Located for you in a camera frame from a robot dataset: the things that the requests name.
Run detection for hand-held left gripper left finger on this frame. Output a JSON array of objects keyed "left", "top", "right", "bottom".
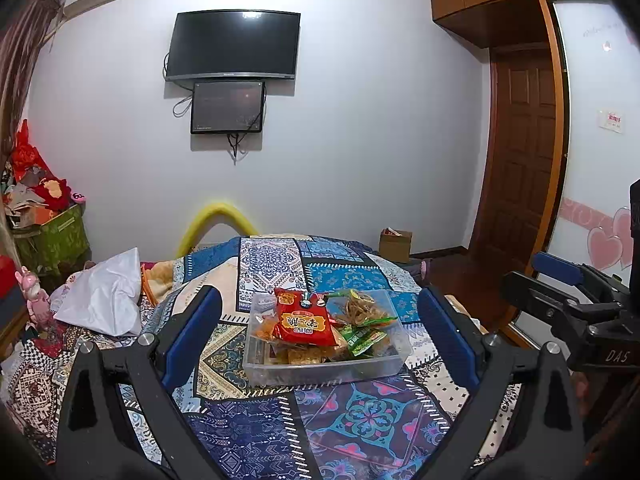
[{"left": 55, "top": 284, "right": 224, "bottom": 480}]

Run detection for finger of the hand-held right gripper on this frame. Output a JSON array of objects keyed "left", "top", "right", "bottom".
[
  {"left": 531, "top": 252, "right": 632, "bottom": 303},
  {"left": 501, "top": 271, "right": 593, "bottom": 332}
]

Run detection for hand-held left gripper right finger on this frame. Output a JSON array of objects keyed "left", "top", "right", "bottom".
[{"left": 416, "top": 284, "right": 586, "bottom": 480}]

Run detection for green snack packet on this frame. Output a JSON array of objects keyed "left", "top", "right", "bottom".
[{"left": 344, "top": 324, "right": 388, "bottom": 358}]

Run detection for tan crispy snack bag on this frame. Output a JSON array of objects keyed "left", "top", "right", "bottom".
[{"left": 327, "top": 290, "right": 399, "bottom": 330}]

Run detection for red snack bag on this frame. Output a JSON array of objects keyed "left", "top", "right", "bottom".
[{"left": 273, "top": 287, "right": 347, "bottom": 349}]

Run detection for golden fried snack packet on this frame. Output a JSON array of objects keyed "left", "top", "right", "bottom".
[{"left": 286, "top": 346, "right": 332, "bottom": 367}]

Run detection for clear plastic container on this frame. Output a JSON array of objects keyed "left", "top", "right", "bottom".
[{"left": 243, "top": 289, "right": 414, "bottom": 387}]

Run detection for orange fleece blanket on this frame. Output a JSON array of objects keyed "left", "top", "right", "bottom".
[{"left": 140, "top": 259, "right": 177, "bottom": 307}]

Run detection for white heart print wardrobe door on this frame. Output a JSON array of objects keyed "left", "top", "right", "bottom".
[{"left": 515, "top": 0, "right": 640, "bottom": 332}]

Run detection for cardboard box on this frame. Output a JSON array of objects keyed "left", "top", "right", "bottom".
[{"left": 378, "top": 228, "right": 414, "bottom": 264}]

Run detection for white plastic bag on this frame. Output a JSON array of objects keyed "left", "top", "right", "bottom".
[{"left": 52, "top": 246, "right": 144, "bottom": 337}]

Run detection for brown wooden door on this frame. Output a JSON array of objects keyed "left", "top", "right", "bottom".
[{"left": 469, "top": 44, "right": 560, "bottom": 272}]

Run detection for patterned patchwork blanket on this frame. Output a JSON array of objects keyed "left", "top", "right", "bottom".
[{"left": 0, "top": 232, "right": 526, "bottom": 480}]

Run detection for yellow foam tube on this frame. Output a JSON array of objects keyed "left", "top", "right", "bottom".
[{"left": 176, "top": 201, "right": 261, "bottom": 259}]

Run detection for white red sticker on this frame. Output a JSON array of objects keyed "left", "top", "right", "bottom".
[{"left": 598, "top": 108, "right": 625, "bottom": 134}]

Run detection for pink toy rabbit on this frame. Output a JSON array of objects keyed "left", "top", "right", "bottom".
[{"left": 15, "top": 267, "right": 51, "bottom": 322}]

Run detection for green storage box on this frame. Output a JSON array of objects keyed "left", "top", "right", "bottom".
[{"left": 12, "top": 204, "right": 91, "bottom": 274}]

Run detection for red plush toys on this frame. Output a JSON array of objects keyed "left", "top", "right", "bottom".
[{"left": 10, "top": 120, "right": 77, "bottom": 212}]

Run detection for small black monitor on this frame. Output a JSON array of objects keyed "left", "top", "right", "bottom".
[{"left": 190, "top": 80, "right": 266, "bottom": 135}]

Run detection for brown curtain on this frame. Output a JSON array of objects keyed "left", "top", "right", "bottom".
[{"left": 0, "top": 0, "right": 69, "bottom": 173}]

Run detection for black cable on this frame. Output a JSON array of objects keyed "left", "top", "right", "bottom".
[{"left": 226, "top": 130, "right": 252, "bottom": 162}]

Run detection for black wall television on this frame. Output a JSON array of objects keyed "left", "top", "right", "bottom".
[{"left": 164, "top": 9, "right": 302, "bottom": 84}]

